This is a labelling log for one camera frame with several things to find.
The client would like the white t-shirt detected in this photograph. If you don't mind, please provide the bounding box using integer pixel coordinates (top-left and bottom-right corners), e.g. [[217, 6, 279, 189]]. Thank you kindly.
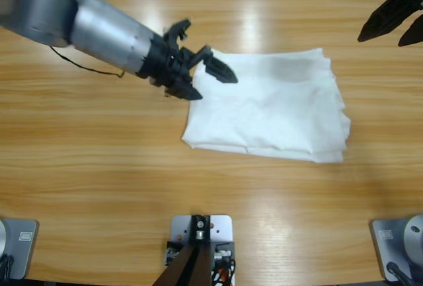
[[181, 47, 352, 164]]

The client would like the black base cable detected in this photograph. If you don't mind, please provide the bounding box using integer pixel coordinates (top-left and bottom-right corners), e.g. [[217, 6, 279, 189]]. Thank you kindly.
[[0, 254, 15, 280], [386, 261, 417, 286]]

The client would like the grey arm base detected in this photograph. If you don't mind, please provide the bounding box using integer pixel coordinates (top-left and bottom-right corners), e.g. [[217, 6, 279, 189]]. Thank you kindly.
[[0, 218, 40, 280], [369, 213, 423, 282]]

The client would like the dark brown post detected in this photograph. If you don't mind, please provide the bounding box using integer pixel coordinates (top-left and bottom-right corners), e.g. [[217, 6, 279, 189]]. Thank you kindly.
[[153, 213, 213, 286]]

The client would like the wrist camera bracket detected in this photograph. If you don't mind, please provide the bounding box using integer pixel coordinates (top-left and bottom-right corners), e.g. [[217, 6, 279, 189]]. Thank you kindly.
[[163, 18, 192, 49]]

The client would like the orange cable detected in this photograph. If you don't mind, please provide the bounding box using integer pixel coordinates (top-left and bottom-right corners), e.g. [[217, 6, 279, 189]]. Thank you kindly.
[[211, 264, 237, 286]]

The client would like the white mounting block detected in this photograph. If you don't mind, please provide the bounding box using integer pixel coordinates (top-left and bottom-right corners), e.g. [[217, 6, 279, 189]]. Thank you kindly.
[[169, 213, 237, 286]]

